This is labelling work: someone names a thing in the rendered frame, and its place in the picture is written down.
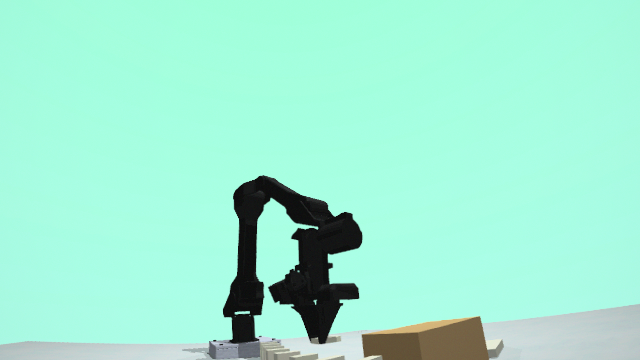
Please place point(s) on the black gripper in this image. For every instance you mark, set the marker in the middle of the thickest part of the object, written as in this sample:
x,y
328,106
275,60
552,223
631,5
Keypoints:
x,y
318,318

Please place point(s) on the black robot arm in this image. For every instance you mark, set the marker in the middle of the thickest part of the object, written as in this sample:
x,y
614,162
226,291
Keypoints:
x,y
334,235

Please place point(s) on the brown box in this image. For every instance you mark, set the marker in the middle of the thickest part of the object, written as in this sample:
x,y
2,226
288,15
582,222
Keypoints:
x,y
454,339

